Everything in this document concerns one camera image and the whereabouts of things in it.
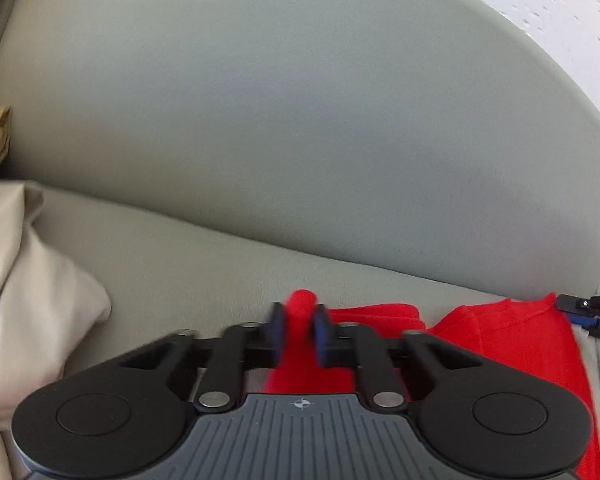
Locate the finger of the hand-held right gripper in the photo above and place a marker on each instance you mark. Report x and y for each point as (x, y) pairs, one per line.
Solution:
(575, 307)

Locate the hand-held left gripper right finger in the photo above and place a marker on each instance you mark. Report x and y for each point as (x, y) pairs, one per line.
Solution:
(321, 335)

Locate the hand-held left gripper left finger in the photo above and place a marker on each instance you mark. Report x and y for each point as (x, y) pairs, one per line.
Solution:
(279, 335)

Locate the red shirt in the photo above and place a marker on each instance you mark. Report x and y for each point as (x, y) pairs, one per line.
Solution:
(520, 350)

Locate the grey sofa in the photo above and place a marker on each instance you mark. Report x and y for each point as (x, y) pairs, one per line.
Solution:
(180, 260)

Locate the grey wide backrest cushion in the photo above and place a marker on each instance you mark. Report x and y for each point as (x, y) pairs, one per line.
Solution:
(305, 110)

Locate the beige crumpled garment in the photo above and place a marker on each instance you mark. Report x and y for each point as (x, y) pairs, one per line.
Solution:
(25, 300)

